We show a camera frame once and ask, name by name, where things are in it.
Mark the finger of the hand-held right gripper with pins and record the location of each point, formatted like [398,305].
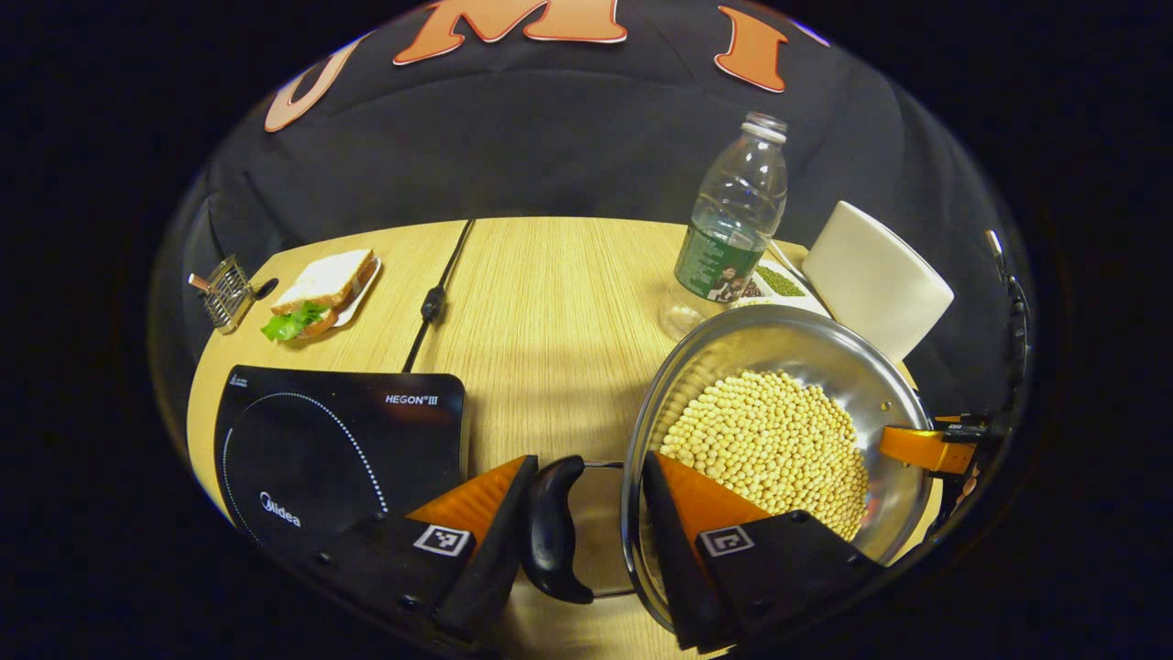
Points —
[926,449]

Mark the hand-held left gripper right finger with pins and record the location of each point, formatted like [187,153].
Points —
[669,550]

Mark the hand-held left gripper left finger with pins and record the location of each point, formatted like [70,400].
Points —
[499,541]

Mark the pile of yellow soybeans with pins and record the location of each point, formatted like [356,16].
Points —
[770,440]

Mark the black induction cooktop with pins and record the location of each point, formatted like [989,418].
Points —
[312,440]

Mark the white toaster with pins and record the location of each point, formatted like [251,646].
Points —
[880,275]

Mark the white divided dish of beans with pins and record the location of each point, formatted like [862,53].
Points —
[779,282]

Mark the white sandwich plate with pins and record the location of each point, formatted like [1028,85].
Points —
[359,301]

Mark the clear plastic water bottle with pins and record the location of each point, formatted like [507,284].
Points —
[733,229]

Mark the white bread sandwich with lettuce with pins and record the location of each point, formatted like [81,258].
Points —
[321,284]

